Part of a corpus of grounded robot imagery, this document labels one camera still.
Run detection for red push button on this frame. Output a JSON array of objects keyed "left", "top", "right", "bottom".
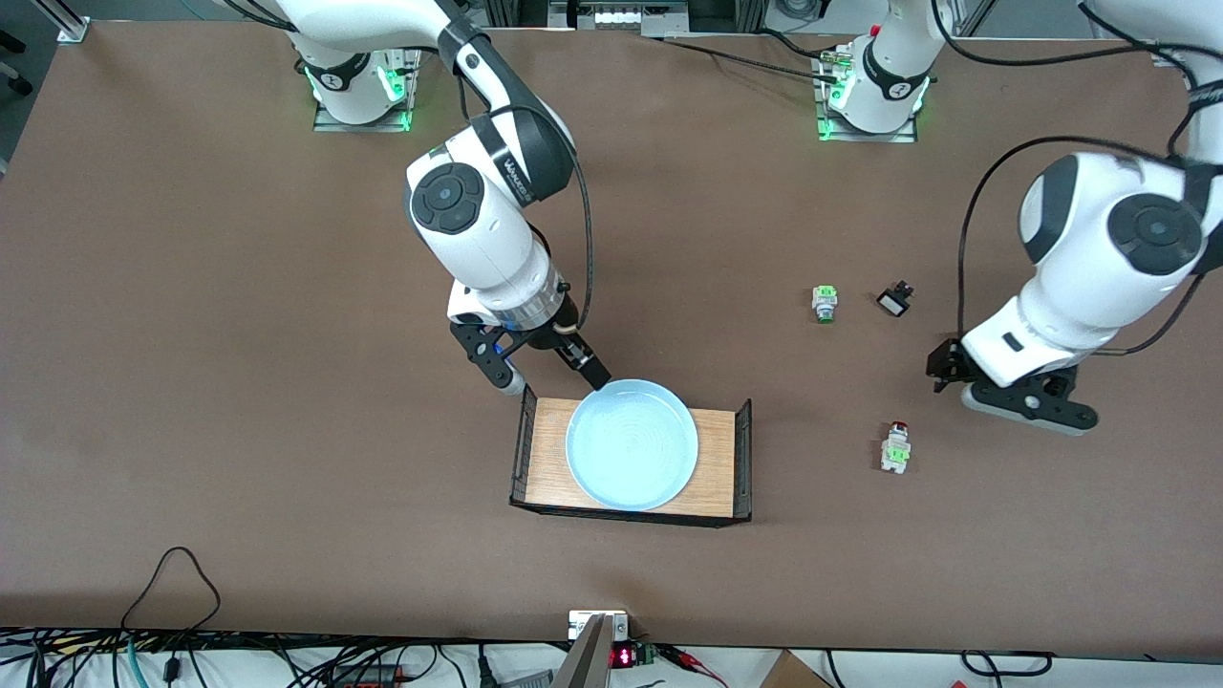
[{"left": 880, "top": 420, "right": 912, "bottom": 475}]

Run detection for light blue plate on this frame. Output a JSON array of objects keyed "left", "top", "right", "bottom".
[{"left": 565, "top": 378, "right": 699, "bottom": 512}]

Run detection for red black clip leads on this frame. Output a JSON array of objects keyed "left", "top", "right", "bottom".
[{"left": 659, "top": 645, "right": 729, "bottom": 687}]

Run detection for white power strip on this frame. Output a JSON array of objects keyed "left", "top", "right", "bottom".
[{"left": 549, "top": 0, "right": 691, "bottom": 34}]

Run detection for brown cardboard piece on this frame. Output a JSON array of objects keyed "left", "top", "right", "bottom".
[{"left": 760, "top": 650, "right": 834, "bottom": 688}]

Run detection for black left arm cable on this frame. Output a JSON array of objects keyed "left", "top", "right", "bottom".
[{"left": 932, "top": 0, "right": 1223, "bottom": 356}]

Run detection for wire tray with wooden base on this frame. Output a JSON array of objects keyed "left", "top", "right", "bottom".
[{"left": 508, "top": 383, "right": 754, "bottom": 528}]

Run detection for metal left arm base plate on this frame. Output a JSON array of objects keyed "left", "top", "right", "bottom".
[{"left": 812, "top": 48, "right": 920, "bottom": 144}]

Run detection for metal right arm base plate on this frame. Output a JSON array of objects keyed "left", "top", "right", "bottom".
[{"left": 313, "top": 38, "right": 422, "bottom": 133}]

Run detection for grey metal bracket post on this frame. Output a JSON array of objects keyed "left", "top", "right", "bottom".
[{"left": 568, "top": 610, "right": 632, "bottom": 688}]

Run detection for curved black cable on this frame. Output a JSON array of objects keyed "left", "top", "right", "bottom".
[{"left": 960, "top": 650, "right": 1054, "bottom": 676}]

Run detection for straight black table cable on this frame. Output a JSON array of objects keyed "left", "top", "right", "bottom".
[{"left": 659, "top": 36, "right": 837, "bottom": 81}]

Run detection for looped thin black cable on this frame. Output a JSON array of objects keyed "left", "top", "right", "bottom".
[{"left": 119, "top": 547, "right": 223, "bottom": 634}]

